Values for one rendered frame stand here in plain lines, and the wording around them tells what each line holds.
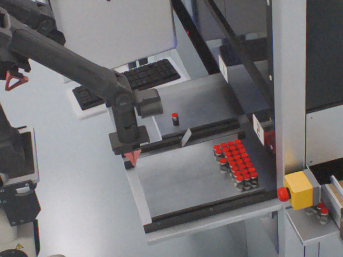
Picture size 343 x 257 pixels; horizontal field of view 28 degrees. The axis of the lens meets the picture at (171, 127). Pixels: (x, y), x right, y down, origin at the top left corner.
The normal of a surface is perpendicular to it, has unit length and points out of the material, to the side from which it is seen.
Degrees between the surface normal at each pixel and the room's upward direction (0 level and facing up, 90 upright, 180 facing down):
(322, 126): 90
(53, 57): 92
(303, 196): 90
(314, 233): 0
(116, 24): 90
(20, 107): 0
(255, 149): 0
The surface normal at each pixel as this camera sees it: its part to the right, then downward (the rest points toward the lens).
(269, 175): -0.11, -0.77
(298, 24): 0.25, 0.59
